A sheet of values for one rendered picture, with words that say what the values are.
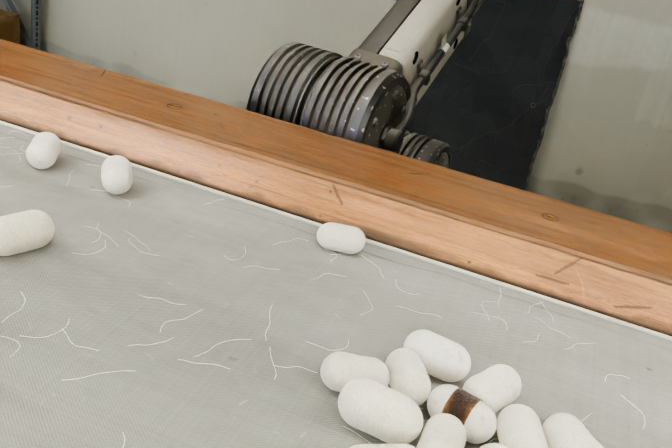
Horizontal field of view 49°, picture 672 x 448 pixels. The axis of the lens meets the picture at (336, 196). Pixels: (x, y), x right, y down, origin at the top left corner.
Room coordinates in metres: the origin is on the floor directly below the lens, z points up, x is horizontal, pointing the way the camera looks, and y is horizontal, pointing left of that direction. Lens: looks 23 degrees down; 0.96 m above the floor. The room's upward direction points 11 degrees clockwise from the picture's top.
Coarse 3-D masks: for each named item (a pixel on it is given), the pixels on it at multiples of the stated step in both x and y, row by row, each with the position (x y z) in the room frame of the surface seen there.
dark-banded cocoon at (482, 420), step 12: (444, 384) 0.28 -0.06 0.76; (432, 396) 0.28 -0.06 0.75; (444, 396) 0.27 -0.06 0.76; (432, 408) 0.27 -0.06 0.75; (480, 408) 0.27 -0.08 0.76; (468, 420) 0.26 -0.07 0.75; (480, 420) 0.26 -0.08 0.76; (492, 420) 0.26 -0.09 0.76; (468, 432) 0.26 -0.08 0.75; (480, 432) 0.26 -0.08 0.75; (492, 432) 0.26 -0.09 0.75
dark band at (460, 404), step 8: (456, 392) 0.27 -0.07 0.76; (464, 392) 0.28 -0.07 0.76; (448, 400) 0.27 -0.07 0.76; (456, 400) 0.27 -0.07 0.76; (464, 400) 0.27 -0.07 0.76; (472, 400) 0.27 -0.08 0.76; (480, 400) 0.27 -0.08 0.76; (448, 408) 0.27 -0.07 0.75; (456, 408) 0.27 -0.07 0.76; (464, 408) 0.27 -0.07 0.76; (472, 408) 0.27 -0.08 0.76; (456, 416) 0.27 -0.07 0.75; (464, 416) 0.26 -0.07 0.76
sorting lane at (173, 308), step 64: (0, 128) 0.51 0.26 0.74; (0, 192) 0.41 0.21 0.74; (64, 192) 0.43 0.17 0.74; (128, 192) 0.45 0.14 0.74; (192, 192) 0.47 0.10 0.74; (0, 256) 0.34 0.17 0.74; (64, 256) 0.35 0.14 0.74; (128, 256) 0.37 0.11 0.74; (192, 256) 0.38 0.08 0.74; (256, 256) 0.40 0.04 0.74; (320, 256) 0.41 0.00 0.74; (384, 256) 0.43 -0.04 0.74; (0, 320) 0.29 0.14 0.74; (64, 320) 0.30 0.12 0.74; (128, 320) 0.31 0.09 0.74; (192, 320) 0.32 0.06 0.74; (256, 320) 0.33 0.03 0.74; (320, 320) 0.34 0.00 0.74; (384, 320) 0.35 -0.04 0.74; (448, 320) 0.37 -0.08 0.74; (512, 320) 0.38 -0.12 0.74; (576, 320) 0.39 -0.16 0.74; (0, 384) 0.25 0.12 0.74; (64, 384) 0.25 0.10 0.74; (128, 384) 0.26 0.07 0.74; (192, 384) 0.27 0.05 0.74; (256, 384) 0.28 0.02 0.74; (320, 384) 0.29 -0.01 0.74; (576, 384) 0.33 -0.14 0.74; (640, 384) 0.34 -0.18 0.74
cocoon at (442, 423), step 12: (432, 420) 0.26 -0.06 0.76; (444, 420) 0.25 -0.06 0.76; (456, 420) 0.26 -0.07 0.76; (432, 432) 0.25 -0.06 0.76; (444, 432) 0.25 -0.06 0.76; (456, 432) 0.25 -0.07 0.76; (420, 444) 0.24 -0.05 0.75; (432, 444) 0.24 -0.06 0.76; (444, 444) 0.24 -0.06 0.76; (456, 444) 0.24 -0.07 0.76
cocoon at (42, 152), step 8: (40, 136) 0.47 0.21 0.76; (48, 136) 0.47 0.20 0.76; (56, 136) 0.48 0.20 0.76; (32, 144) 0.45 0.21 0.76; (40, 144) 0.45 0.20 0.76; (48, 144) 0.46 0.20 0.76; (56, 144) 0.47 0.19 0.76; (32, 152) 0.45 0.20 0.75; (40, 152) 0.45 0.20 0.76; (48, 152) 0.45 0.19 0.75; (56, 152) 0.46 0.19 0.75; (32, 160) 0.45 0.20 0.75; (40, 160) 0.45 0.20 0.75; (48, 160) 0.45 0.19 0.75; (40, 168) 0.45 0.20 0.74
